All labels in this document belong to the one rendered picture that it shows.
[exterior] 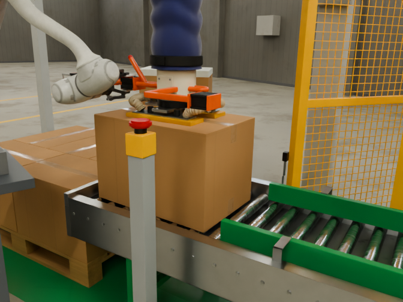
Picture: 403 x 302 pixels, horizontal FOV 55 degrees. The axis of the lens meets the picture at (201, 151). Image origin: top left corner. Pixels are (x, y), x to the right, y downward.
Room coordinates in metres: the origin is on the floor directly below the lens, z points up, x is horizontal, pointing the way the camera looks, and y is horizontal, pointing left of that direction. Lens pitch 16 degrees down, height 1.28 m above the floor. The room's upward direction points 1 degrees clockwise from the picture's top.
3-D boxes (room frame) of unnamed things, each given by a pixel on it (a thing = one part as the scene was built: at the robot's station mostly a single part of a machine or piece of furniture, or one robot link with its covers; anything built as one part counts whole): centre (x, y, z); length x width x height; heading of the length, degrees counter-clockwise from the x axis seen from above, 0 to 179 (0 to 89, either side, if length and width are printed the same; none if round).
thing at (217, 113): (1.76, 0.06, 0.97); 0.34 x 0.10 x 0.05; 59
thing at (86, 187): (1.87, 0.41, 0.58); 0.70 x 0.03 x 0.06; 148
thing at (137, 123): (1.14, 0.19, 1.02); 0.07 x 0.07 x 0.04
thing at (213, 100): (1.30, -0.01, 1.08); 0.09 x 0.08 x 0.05; 149
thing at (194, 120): (1.60, 0.16, 0.97); 0.34 x 0.10 x 0.05; 59
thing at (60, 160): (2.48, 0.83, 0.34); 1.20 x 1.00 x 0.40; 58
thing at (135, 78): (1.81, 0.33, 1.07); 0.10 x 0.08 x 0.06; 149
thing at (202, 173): (1.68, 0.12, 0.75); 0.60 x 0.40 x 0.40; 56
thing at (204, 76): (3.49, 0.23, 0.82); 0.60 x 0.40 x 0.40; 84
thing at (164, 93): (1.68, 0.34, 1.07); 0.93 x 0.30 x 0.04; 59
